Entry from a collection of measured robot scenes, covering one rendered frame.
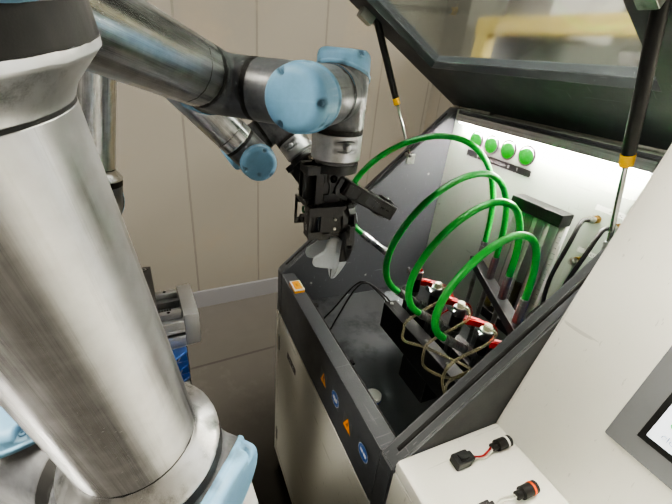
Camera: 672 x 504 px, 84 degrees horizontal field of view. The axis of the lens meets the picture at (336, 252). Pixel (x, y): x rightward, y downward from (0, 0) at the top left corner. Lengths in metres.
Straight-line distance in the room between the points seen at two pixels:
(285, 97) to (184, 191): 1.91
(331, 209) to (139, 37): 0.33
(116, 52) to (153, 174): 1.91
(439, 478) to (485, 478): 0.08
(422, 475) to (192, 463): 0.45
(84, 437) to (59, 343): 0.07
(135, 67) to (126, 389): 0.27
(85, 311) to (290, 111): 0.31
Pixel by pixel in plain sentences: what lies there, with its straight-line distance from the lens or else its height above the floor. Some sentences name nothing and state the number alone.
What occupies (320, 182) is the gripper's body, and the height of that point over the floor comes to 1.39.
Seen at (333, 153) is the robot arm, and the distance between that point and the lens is 0.55.
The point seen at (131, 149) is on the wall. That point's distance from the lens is 2.24.
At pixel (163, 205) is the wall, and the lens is 2.33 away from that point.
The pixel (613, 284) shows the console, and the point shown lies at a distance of 0.69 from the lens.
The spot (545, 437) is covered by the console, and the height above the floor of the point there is 1.03.
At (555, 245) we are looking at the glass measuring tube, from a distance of 1.02.
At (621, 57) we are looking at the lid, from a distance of 0.77.
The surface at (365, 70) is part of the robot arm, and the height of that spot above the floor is 1.54.
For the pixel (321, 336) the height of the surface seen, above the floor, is 0.95.
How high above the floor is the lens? 1.55
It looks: 27 degrees down
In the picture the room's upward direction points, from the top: 6 degrees clockwise
